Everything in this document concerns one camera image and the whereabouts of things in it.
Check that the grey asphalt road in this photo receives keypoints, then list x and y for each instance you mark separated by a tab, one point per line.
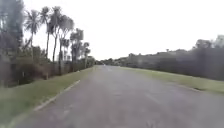
116	100

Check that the row of palm trees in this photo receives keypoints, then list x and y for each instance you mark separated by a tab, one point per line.
56	36

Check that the pale kerb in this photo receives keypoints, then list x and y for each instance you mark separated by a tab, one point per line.
56	96

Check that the row of bushes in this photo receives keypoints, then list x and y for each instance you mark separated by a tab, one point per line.
36	68

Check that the grass strip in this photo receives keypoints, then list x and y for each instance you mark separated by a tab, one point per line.
186	80

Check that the dark hedge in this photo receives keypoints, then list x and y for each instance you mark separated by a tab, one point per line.
190	65

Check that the grass verge with kerb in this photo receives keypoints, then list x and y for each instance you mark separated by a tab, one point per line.
30	95

